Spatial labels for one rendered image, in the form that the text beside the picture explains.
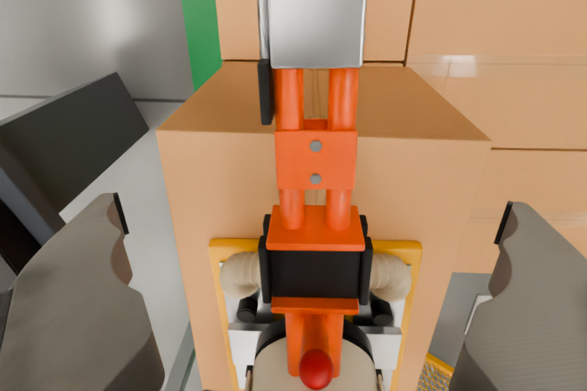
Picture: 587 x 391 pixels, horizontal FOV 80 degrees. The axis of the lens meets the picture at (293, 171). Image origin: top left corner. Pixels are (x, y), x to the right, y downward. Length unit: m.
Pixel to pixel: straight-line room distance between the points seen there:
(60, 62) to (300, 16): 1.46
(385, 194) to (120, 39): 1.23
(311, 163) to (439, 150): 0.22
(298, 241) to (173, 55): 1.21
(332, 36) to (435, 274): 0.41
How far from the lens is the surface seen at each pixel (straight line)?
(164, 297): 2.16
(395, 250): 0.50
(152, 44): 1.46
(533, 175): 1.05
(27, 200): 0.91
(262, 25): 0.26
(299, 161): 0.27
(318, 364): 0.25
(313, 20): 0.24
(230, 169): 0.45
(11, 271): 0.93
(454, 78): 0.87
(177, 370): 1.67
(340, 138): 0.26
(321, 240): 0.30
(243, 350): 0.60
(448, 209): 0.50
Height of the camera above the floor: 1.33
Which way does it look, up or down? 61 degrees down
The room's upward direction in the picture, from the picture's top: 174 degrees counter-clockwise
